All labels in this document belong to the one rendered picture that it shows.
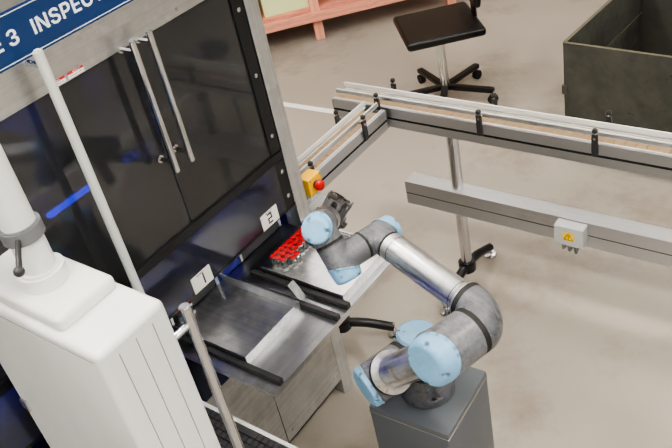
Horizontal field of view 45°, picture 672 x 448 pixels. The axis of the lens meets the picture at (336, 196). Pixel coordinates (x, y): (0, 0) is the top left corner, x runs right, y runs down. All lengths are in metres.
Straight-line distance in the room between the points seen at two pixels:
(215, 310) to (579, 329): 1.66
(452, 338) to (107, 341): 0.71
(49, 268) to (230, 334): 0.93
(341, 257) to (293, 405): 1.28
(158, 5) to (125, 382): 1.05
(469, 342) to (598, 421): 1.58
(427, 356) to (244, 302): 1.01
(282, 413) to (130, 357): 1.55
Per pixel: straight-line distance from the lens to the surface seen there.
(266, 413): 3.06
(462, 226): 3.62
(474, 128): 3.23
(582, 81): 4.35
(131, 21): 2.21
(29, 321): 1.77
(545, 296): 3.78
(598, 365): 3.49
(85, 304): 1.71
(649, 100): 4.25
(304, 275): 2.68
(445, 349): 1.75
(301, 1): 6.51
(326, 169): 3.12
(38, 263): 1.73
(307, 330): 2.48
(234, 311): 2.62
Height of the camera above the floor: 2.55
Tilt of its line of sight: 34 degrees down
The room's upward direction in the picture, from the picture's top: 13 degrees counter-clockwise
